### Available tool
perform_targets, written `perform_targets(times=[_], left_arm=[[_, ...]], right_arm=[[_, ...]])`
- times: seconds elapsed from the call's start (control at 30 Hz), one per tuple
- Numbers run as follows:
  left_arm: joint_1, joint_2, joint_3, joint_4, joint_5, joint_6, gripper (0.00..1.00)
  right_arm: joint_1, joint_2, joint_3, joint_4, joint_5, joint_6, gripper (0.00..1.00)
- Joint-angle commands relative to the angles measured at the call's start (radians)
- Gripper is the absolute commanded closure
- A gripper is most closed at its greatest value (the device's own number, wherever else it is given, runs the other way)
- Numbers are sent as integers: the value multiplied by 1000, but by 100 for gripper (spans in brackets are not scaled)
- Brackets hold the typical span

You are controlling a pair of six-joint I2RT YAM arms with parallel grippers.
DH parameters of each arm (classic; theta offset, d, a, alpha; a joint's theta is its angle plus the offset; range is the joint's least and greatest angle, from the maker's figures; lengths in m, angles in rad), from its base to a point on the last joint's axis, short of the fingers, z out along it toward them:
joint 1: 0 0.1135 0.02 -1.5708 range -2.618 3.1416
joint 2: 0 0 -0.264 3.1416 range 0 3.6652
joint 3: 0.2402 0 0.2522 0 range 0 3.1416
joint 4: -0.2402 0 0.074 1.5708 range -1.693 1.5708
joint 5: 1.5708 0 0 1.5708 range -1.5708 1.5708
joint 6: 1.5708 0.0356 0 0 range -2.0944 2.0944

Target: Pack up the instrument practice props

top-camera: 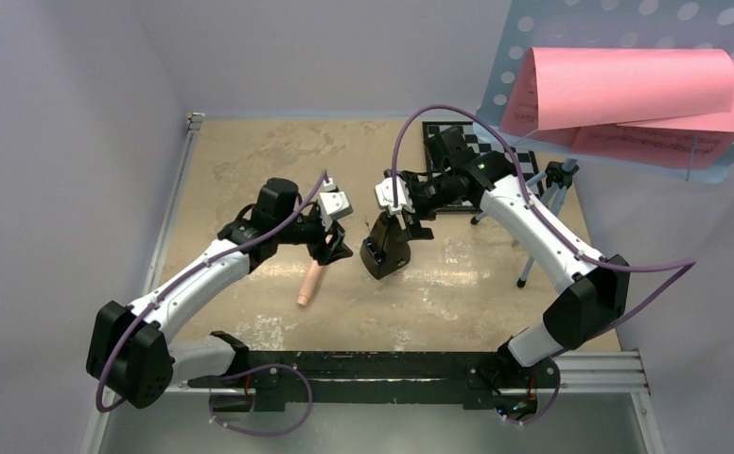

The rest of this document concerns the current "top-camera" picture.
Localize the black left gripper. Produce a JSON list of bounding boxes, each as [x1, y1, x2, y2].
[[274, 205, 352, 264]]

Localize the black metronome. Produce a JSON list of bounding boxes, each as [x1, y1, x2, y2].
[[359, 215, 411, 280]]

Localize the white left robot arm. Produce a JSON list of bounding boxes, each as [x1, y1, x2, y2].
[[86, 174, 353, 412]]

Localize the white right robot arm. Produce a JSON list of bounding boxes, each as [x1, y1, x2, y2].
[[359, 128, 629, 385]]

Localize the black white chessboard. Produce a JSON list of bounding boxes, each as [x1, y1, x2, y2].
[[422, 121, 540, 214]]

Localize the pink sheet music front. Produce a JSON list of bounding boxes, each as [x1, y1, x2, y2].
[[500, 47, 734, 135]]

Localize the pink sheet music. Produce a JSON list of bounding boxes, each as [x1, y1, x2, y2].
[[500, 47, 734, 135], [508, 58, 734, 170]]

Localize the pink sheet music back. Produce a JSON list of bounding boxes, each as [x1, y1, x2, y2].
[[508, 58, 734, 170]]

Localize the light blue music stand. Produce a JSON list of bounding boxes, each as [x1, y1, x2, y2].
[[470, 0, 734, 289]]

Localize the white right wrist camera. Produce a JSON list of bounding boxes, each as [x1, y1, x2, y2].
[[375, 176, 414, 216]]

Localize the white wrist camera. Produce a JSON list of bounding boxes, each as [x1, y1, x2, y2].
[[375, 176, 414, 216], [317, 179, 354, 230]]

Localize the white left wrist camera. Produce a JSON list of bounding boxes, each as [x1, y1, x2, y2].
[[317, 179, 354, 230]]

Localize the pink recorder flute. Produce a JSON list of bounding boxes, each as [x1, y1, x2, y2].
[[296, 259, 325, 307]]

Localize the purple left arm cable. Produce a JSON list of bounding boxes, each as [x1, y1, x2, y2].
[[96, 168, 314, 439]]

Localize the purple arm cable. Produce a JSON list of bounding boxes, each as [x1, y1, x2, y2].
[[96, 168, 314, 439], [389, 104, 698, 428]]

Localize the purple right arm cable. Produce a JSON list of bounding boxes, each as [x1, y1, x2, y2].
[[389, 104, 698, 428]]

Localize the aluminium frame rail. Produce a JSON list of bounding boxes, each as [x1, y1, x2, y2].
[[79, 112, 207, 453]]

